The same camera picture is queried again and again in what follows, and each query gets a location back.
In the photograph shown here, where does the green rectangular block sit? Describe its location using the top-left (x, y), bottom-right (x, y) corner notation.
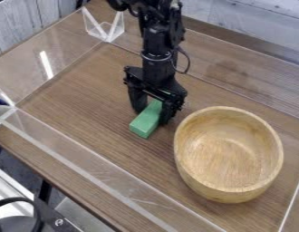
top-left (129, 100), bottom-right (163, 139)

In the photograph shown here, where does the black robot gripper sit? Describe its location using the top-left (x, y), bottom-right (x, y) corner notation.
top-left (124, 53), bottom-right (188, 125)

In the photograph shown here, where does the black chair armrest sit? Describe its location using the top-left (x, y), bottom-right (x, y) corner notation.
top-left (0, 197), bottom-right (44, 232)

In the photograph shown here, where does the clear acrylic tray wall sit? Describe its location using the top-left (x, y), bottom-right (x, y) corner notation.
top-left (0, 12), bottom-right (299, 232)

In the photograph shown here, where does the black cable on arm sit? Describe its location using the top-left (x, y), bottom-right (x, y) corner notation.
top-left (171, 46), bottom-right (192, 75)

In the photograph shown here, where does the black table leg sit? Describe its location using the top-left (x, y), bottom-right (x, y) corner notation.
top-left (38, 180), bottom-right (52, 203)

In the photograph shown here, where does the light wooden bowl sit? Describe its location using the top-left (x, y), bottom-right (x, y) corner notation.
top-left (175, 106), bottom-right (284, 204)

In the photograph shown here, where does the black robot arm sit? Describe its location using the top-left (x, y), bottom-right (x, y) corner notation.
top-left (107, 0), bottom-right (188, 125)

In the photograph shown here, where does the clear acrylic corner bracket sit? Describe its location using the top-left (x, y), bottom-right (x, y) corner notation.
top-left (81, 7), bottom-right (124, 43)

